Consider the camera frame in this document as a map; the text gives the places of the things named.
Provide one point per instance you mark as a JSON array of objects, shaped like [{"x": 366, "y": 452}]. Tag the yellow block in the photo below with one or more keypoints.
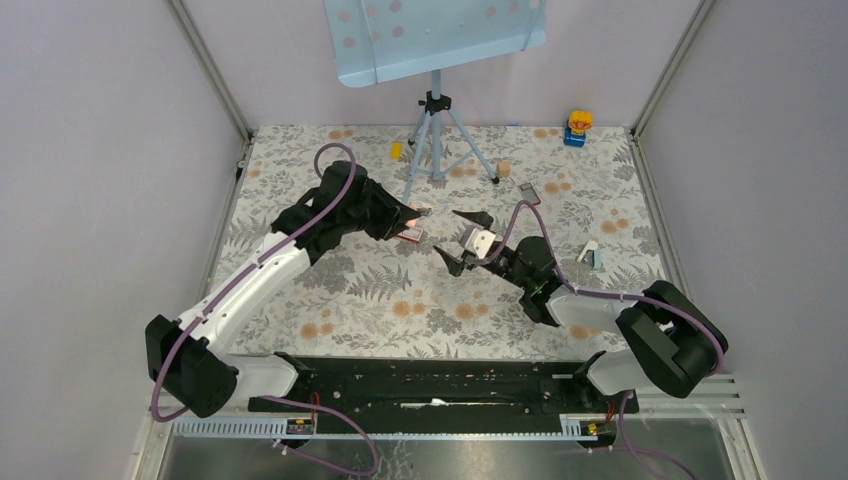
[{"x": 396, "y": 150}]

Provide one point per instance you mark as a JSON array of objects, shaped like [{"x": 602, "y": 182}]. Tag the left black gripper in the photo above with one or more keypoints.
[{"x": 394, "y": 213}]

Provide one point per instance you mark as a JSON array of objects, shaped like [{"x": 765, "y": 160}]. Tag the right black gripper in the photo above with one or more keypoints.
[{"x": 480, "y": 217}]

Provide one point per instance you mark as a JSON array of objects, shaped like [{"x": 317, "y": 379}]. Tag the blue stapler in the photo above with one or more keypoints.
[{"x": 591, "y": 256}]

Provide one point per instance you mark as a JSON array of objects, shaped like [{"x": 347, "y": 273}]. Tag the wooden cube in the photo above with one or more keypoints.
[{"x": 503, "y": 169}]

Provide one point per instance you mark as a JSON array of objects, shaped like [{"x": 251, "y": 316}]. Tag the grey staple strip box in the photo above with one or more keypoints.
[{"x": 529, "y": 194}]

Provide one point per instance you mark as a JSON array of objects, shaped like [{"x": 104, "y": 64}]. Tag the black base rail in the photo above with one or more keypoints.
[{"x": 453, "y": 397}]

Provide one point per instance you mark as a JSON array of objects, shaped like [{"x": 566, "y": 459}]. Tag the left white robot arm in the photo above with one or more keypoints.
[{"x": 189, "y": 357}]

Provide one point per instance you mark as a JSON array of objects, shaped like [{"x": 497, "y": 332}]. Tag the floral tablecloth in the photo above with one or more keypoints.
[{"x": 395, "y": 298}]

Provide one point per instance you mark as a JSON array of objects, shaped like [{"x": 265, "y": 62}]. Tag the yellow blue toy figure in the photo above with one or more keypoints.
[{"x": 578, "y": 124}]

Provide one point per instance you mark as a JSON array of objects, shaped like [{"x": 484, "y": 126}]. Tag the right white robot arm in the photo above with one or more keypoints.
[{"x": 670, "y": 344}]

